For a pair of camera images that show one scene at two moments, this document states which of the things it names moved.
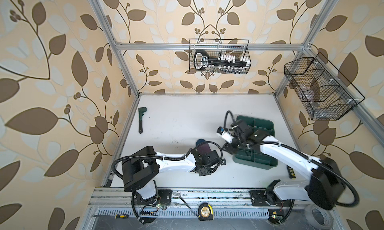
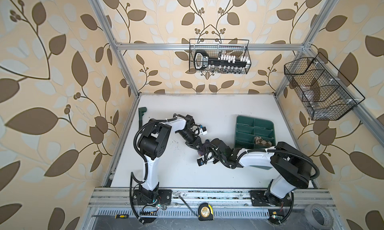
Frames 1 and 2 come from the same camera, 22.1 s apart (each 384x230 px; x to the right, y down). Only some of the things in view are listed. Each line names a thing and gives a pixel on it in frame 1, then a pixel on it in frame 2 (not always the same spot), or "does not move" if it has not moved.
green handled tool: [141, 110] does not move
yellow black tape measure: [205, 212] does not move
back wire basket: [223, 56] does not move
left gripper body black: [208, 171] -> [192, 140]
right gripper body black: [237, 143] -> [217, 158]
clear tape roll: [319, 217] does not move
